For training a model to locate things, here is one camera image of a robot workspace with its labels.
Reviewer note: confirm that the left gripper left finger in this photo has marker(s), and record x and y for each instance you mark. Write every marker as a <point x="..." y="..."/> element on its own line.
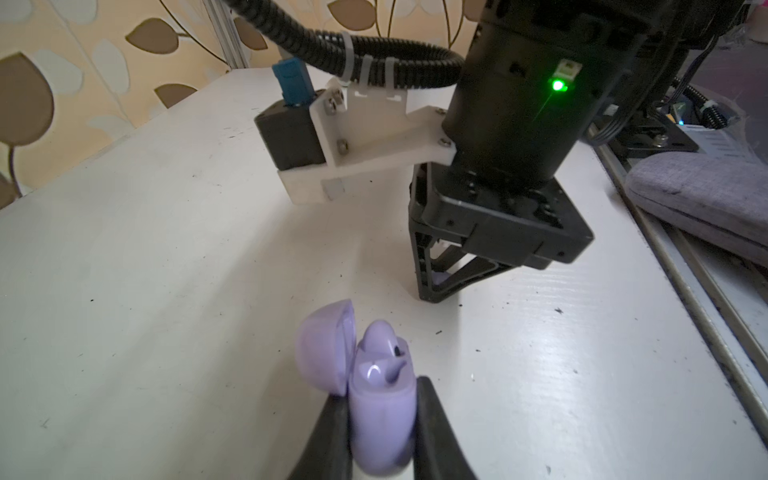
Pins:
<point x="327" y="454"/>

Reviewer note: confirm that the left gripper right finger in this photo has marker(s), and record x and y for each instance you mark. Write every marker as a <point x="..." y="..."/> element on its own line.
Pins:
<point x="437" y="452"/>

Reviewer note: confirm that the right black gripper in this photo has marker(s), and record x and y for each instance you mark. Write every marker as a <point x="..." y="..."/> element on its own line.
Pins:
<point x="454" y="213"/>

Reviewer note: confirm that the purple earbud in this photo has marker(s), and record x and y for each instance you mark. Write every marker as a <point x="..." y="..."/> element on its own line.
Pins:
<point x="380" y="341"/>
<point x="439" y="277"/>

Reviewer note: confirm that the purple earbud charging case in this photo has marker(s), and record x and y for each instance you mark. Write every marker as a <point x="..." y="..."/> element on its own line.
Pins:
<point x="381" y="392"/>

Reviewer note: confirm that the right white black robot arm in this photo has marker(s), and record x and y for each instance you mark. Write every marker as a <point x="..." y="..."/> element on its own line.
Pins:
<point x="484" y="132"/>

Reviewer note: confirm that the grey fabric glasses case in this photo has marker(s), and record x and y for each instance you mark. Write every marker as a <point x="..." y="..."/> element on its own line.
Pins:
<point x="723" y="202"/>

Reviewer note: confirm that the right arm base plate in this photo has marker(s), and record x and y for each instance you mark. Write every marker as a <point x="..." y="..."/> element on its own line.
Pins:
<point x="647" y="134"/>

